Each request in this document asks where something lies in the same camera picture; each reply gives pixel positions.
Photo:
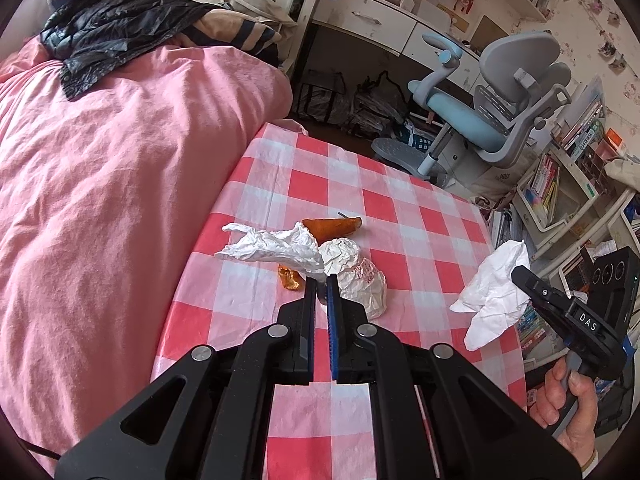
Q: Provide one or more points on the white tissue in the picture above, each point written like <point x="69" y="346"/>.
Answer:
<point x="491" y="297"/>

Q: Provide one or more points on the black puffer jacket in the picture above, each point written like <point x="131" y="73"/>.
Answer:
<point x="91" y="38"/>

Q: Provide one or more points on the striped beige pillow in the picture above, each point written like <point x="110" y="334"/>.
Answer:
<point x="226" y="28"/>

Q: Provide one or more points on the short orange sausage wrapper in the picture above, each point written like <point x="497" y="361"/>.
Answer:
<point x="290" y="279"/>

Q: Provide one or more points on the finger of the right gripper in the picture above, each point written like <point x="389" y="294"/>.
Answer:
<point x="537" y="287"/>

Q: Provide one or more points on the pink duvet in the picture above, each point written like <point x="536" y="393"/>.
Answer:
<point x="102" y="200"/>

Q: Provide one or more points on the white desk with drawers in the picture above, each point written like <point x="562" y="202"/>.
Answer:
<point x="365" y="37"/>

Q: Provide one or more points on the white paper bag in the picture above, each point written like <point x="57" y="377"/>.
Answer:
<point x="358" y="277"/>

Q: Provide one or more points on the white wrapper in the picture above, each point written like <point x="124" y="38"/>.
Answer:
<point x="296" y="249"/>

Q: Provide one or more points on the grey blue desk chair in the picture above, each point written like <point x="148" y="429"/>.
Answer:
<point x="525" y="84"/>

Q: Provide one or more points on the white bookshelf rack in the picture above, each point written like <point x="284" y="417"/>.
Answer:
<point x="565" y="206"/>

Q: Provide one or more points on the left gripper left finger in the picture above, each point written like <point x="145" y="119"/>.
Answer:
<point x="207" y="416"/>

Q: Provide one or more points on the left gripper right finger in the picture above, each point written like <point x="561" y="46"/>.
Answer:
<point x="435" y="415"/>

